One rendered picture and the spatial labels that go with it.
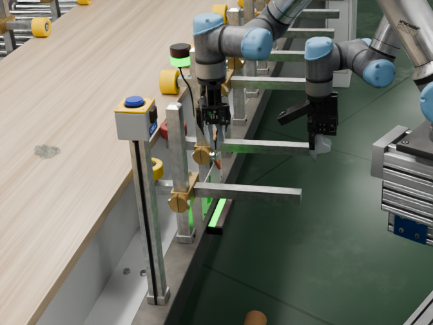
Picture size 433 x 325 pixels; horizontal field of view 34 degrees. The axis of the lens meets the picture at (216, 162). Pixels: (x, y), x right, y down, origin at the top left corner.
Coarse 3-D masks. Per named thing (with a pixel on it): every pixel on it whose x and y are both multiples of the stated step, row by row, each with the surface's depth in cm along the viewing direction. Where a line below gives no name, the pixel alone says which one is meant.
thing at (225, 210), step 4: (228, 200) 213; (232, 200) 213; (224, 204) 211; (228, 204) 211; (224, 208) 209; (228, 208) 209; (224, 212) 207; (220, 216) 205; (224, 216) 205; (220, 220) 204; (216, 224) 202; (220, 224) 202
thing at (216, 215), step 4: (220, 200) 213; (224, 200) 213; (220, 204) 211; (216, 208) 209; (220, 208) 209; (216, 212) 207; (216, 216) 205; (212, 220) 204; (216, 220) 204; (212, 224) 202
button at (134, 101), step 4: (132, 96) 151; (136, 96) 151; (128, 100) 149; (132, 100) 149; (136, 100) 149; (140, 100) 149; (128, 104) 148; (132, 104) 148; (136, 104) 148; (140, 104) 149
